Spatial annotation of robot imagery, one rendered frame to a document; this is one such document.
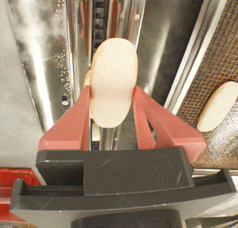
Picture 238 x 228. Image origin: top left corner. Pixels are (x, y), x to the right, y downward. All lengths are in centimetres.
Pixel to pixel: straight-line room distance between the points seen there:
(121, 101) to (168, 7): 14
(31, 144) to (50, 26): 30
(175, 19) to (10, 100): 28
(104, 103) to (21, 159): 39
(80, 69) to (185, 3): 16
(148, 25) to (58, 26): 11
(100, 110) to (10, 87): 19
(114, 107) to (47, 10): 11
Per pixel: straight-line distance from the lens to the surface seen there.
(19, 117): 38
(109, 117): 17
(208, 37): 20
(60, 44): 21
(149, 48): 27
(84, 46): 22
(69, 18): 20
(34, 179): 59
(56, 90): 25
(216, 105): 26
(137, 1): 19
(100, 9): 22
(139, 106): 15
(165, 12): 25
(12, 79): 31
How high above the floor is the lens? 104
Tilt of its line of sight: 41 degrees down
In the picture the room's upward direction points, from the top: 172 degrees clockwise
